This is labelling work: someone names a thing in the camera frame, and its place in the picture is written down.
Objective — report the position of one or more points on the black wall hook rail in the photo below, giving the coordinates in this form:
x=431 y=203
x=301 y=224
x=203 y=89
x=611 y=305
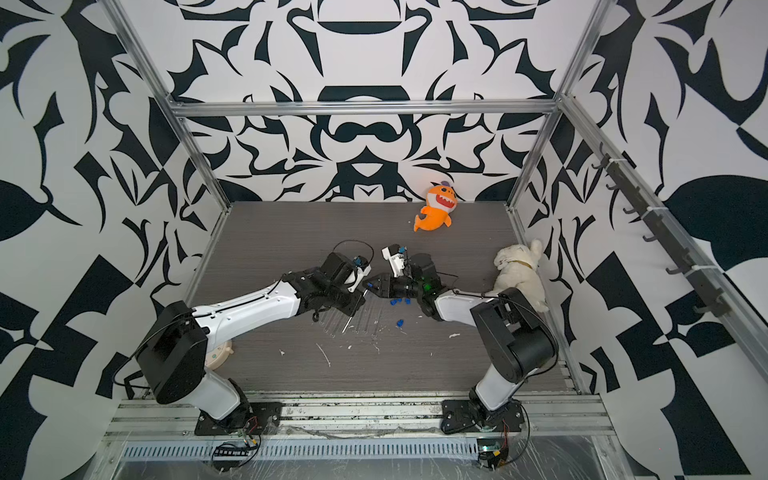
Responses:
x=665 y=230

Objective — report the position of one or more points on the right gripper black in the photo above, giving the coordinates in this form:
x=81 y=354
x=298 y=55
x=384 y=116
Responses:
x=373 y=286

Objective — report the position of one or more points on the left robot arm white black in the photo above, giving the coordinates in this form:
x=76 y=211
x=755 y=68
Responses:
x=172 y=357

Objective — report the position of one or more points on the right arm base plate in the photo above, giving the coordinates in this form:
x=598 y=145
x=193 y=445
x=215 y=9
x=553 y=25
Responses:
x=459 y=416

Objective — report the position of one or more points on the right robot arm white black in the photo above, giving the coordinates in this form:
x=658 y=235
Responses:
x=517 y=340

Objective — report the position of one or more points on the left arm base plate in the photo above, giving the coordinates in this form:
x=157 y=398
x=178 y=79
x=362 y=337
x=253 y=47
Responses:
x=252 y=420

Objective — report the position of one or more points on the beige round toy clock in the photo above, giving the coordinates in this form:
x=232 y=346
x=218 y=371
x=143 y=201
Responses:
x=219 y=355

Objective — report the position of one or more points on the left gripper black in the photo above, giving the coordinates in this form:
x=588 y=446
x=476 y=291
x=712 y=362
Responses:
x=355 y=306

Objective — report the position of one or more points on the orange shark plush toy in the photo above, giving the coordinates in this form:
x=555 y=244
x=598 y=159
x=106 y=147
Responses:
x=441 y=201

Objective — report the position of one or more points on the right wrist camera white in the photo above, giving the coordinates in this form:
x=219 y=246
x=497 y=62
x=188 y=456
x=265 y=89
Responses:
x=396 y=256

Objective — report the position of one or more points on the white dog plush toy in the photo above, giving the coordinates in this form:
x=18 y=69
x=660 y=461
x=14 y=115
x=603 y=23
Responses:
x=518 y=268

